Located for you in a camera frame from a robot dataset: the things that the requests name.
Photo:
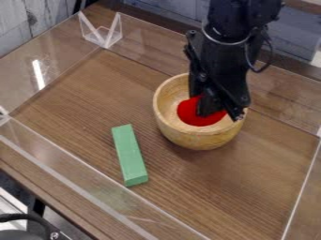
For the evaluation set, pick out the clear acrylic tray wall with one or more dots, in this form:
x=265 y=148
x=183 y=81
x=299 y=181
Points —
x=68 y=91

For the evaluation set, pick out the clear acrylic corner bracket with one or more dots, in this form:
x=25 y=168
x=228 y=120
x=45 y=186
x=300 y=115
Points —
x=102 y=36

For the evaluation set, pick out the green rectangular block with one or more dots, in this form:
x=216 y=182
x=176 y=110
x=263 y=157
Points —
x=132 y=161

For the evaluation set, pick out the wooden bowl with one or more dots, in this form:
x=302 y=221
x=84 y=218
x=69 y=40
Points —
x=181 y=126

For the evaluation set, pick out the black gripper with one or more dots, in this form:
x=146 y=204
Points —
x=219 y=74

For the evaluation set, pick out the black metal table leg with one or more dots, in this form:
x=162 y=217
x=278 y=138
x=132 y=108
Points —
x=37 y=209

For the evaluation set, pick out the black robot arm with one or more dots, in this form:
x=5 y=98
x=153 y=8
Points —
x=235 y=20

